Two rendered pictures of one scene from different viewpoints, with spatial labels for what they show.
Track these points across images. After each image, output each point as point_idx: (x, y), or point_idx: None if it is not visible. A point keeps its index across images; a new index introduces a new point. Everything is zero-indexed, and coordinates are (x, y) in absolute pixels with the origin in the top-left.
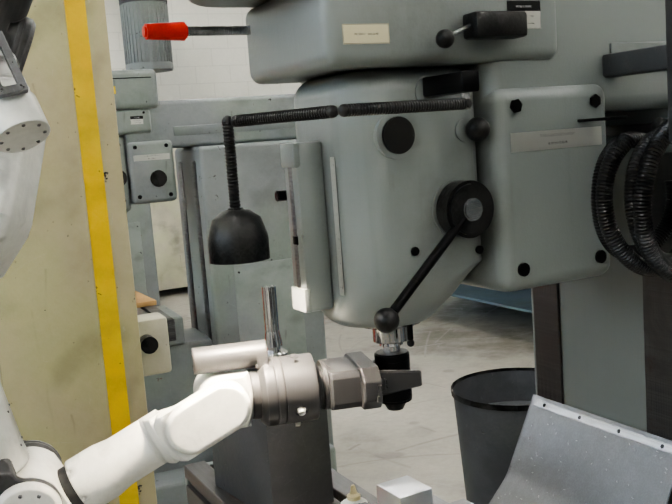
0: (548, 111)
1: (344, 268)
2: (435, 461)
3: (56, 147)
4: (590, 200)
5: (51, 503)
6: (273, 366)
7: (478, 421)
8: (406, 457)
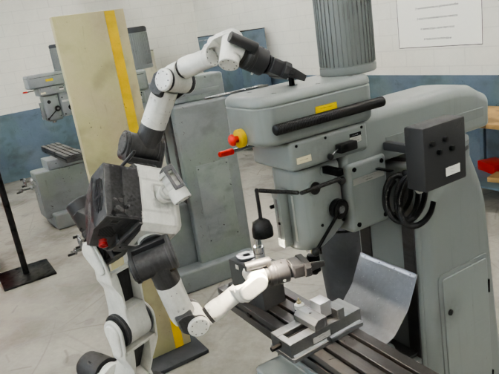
0: (365, 168)
1: (298, 232)
2: (302, 250)
3: (119, 133)
4: (381, 195)
5: (206, 322)
6: (273, 266)
7: None
8: (286, 249)
